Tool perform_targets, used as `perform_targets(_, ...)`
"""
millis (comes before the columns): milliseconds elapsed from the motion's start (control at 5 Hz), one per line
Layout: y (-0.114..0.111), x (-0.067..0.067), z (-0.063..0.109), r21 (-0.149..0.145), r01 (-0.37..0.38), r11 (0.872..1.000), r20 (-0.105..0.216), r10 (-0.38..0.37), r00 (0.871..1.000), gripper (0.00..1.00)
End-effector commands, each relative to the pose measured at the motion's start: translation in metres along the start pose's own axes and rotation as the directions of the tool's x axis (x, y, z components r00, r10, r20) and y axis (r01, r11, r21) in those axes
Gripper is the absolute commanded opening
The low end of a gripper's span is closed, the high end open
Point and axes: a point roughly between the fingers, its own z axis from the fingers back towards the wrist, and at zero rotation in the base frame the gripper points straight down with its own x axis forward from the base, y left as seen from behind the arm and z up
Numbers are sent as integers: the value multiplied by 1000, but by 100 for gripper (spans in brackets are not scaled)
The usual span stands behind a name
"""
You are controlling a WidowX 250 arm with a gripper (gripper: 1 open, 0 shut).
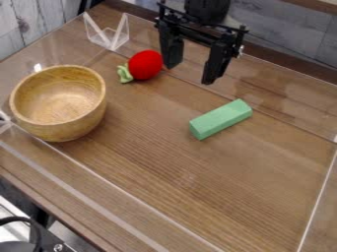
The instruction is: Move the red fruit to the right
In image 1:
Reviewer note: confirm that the black metal bracket with screw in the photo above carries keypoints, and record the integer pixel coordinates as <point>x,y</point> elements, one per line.
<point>51,242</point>

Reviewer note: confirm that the wooden bowl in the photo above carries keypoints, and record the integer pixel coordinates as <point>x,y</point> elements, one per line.
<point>59,103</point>

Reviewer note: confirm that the green rectangular block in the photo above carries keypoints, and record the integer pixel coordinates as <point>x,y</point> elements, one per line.
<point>219,119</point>

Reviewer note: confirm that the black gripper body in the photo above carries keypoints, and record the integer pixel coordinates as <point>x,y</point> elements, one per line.
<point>202,21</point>

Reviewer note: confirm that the clear acrylic corner bracket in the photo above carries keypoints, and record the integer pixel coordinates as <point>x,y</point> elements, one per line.
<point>111,39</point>

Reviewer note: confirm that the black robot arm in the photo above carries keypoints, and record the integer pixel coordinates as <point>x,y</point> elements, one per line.
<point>199,21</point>

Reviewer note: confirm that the red plush strawberry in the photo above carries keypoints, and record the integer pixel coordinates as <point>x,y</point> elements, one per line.
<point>142,67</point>

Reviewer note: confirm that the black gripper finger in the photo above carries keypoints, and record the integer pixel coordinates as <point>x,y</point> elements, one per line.
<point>171,45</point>
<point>221,53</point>

